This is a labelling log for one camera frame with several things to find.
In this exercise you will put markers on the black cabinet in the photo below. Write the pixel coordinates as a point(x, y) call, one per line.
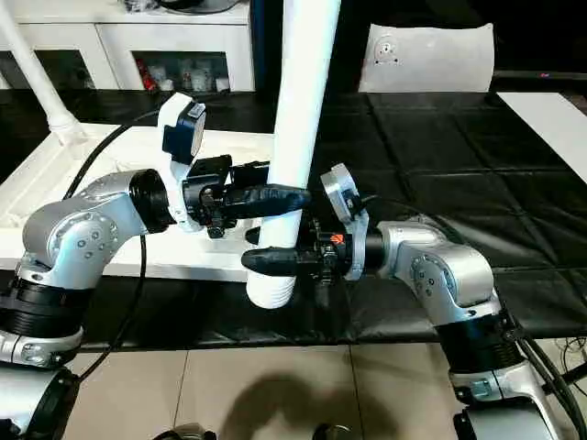
point(266, 46)

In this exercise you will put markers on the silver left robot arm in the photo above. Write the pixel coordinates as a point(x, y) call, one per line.
point(82, 238)

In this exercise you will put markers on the black metal stand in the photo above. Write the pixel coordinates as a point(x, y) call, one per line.
point(575, 373)

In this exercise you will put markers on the dark robot foot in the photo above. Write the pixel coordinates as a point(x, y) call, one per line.
point(188, 432)

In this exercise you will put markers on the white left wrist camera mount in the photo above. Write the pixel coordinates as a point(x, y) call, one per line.
point(176, 183)

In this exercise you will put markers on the white plastic table top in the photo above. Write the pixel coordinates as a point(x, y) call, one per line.
point(220, 151)

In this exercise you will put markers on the white plastic seat panel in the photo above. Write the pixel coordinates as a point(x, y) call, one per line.
point(426, 59)

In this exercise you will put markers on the black rod with red mark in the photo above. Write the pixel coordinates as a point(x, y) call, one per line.
point(541, 74)

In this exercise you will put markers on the black robot foot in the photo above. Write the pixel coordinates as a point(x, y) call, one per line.
point(335, 433)

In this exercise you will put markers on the black table mat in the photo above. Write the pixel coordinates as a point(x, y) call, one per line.
point(435, 160)

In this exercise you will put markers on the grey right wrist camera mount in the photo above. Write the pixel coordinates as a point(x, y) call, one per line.
point(339, 188)

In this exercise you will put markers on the dark helmet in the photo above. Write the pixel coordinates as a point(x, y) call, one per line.
point(197, 5)

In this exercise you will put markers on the white flat board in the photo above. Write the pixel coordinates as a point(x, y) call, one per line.
point(550, 124)

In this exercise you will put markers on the white cabinet with glass doors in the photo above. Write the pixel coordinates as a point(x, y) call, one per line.
point(114, 41)

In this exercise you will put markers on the white plastic table leg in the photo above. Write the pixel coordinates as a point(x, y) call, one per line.
point(300, 91)
point(32, 69)

